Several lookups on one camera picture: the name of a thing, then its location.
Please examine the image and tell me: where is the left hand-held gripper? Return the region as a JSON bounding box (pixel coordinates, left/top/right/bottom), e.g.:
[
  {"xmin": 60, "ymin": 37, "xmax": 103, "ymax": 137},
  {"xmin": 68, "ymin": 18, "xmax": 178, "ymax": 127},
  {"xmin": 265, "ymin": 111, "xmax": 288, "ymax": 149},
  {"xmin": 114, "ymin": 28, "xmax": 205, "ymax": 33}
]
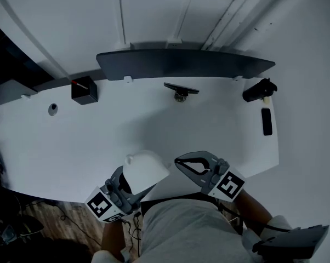
[{"xmin": 84, "ymin": 165, "xmax": 158, "ymax": 224}]

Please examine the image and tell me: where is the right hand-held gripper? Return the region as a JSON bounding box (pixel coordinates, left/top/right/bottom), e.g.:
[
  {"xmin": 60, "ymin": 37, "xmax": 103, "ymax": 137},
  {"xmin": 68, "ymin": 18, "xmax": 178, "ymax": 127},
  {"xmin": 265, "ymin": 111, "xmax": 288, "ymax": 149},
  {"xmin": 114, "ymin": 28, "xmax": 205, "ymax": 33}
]
[{"xmin": 174, "ymin": 150, "xmax": 247, "ymax": 202}]

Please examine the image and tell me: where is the white plastic cup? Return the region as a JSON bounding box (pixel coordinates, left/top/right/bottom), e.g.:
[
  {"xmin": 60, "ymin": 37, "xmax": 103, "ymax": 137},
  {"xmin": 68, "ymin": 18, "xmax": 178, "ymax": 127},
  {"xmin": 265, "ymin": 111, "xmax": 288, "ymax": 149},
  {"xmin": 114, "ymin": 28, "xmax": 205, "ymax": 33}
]
[{"xmin": 122, "ymin": 150, "xmax": 171, "ymax": 195}]

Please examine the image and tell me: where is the person's right forearm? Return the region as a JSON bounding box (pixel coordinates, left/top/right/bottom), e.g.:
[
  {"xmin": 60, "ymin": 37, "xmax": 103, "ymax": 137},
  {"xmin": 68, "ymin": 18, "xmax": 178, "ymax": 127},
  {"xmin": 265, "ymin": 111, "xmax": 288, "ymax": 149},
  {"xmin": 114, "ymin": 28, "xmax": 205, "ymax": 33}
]
[{"xmin": 232, "ymin": 188, "xmax": 274, "ymax": 230}]

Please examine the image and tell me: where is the person's left forearm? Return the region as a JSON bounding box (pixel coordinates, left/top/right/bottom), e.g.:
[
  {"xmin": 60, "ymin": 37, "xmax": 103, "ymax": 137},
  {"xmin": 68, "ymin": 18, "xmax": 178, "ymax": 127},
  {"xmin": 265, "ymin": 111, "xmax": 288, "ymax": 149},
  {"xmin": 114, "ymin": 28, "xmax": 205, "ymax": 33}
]
[{"xmin": 101, "ymin": 220, "xmax": 128, "ymax": 260}]

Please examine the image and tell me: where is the person's grey shirt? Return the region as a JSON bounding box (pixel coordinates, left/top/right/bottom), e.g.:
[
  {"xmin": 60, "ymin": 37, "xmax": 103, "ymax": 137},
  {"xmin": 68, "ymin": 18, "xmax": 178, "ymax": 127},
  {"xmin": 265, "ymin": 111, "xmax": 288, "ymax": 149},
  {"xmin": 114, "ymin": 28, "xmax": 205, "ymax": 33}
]
[{"xmin": 139, "ymin": 199, "xmax": 254, "ymax": 263}]

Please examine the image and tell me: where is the black smartphone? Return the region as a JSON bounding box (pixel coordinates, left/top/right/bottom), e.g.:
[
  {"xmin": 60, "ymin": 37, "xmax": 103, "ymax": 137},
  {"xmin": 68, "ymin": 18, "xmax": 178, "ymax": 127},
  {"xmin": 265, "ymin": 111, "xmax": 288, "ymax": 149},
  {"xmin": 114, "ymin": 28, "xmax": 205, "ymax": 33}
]
[{"xmin": 261, "ymin": 107, "xmax": 274, "ymax": 136}]

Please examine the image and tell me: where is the black bottle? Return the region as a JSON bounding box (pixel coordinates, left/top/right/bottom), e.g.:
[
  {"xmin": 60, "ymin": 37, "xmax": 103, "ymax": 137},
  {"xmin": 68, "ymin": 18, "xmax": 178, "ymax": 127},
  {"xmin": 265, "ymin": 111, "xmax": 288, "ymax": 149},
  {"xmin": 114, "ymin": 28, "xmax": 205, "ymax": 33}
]
[{"xmin": 242, "ymin": 77, "xmax": 278, "ymax": 103}]

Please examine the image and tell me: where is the dark grey desk divider panel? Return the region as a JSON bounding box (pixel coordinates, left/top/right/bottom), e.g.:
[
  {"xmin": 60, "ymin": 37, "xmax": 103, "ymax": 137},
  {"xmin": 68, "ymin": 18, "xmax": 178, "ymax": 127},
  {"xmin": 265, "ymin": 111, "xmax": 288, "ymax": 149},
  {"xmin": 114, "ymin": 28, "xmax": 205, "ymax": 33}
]
[{"xmin": 95, "ymin": 48, "xmax": 276, "ymax": 82}]

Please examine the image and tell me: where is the black square pen holder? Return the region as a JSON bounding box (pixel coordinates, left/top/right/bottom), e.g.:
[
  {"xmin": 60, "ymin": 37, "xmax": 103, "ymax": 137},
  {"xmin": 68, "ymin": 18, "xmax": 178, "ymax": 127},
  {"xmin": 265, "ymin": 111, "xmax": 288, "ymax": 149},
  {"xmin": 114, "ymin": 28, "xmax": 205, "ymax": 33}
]
[{"xmin": 71, "ymin": 75, "xmax": 99, "ymax": 106}]

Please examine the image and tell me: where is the red and white pen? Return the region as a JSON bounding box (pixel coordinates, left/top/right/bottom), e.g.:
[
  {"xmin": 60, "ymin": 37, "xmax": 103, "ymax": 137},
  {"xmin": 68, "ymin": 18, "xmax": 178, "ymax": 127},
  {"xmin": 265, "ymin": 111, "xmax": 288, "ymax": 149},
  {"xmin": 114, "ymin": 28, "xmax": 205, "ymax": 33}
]
[{"xmin": 71, "ymin": 80, "xmax": 89, "ymax": 90}]

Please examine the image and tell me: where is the black office chair base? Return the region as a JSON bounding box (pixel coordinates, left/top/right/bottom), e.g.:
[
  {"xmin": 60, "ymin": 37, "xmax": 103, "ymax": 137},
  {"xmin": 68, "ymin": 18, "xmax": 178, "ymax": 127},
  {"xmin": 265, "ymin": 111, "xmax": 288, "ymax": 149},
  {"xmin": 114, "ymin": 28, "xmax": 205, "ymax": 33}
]
[{"xmin": 0, "ymin": 214, "xmax": 45, "ymax": 247}]

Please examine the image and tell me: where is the light grey desk panel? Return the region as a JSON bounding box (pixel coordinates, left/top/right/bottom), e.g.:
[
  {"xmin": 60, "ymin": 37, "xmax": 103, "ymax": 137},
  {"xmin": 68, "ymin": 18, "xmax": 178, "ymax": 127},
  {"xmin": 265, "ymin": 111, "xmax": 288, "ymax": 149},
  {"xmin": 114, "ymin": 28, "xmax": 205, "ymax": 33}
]
[{"xmin": 0, "ymin": 78, "xmax": 39, "ymax": 109}]

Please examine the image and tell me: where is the dark glass partition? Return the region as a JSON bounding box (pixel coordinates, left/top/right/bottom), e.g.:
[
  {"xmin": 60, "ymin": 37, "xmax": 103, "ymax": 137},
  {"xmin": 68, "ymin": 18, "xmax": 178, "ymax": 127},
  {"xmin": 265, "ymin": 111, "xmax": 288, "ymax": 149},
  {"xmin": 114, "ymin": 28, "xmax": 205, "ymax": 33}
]
[{"xmin": 0, "ymin": 15, "xmax": 58, "ymax": 90}]

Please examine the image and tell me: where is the black hanging cable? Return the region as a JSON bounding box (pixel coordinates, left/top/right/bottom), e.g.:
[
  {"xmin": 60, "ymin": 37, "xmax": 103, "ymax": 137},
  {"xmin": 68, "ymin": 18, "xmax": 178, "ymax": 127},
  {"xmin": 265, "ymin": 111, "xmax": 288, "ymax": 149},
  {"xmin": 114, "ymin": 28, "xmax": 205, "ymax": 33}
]
[{"xmin": 120, "ymin": 211, "xmax": 143, "ymax": 258}]

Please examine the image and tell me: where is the black floor cable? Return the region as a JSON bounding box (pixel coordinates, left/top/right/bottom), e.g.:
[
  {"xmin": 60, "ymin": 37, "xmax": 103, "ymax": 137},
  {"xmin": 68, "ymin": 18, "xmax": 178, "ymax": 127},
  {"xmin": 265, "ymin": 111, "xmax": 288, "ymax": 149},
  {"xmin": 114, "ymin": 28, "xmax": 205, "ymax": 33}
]
[{"xmin": 52, "ymin": 203, "xmax": 100, "ymax": 244}]

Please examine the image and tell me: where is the white wall socket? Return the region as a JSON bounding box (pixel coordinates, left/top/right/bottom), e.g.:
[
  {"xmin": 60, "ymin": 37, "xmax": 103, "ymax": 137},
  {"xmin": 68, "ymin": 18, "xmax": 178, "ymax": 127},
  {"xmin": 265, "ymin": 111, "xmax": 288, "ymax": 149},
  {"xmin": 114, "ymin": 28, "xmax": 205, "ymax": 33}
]
[{"xmin": 166, "ymin": 38, "xmax": 183, "ymax": 49}]

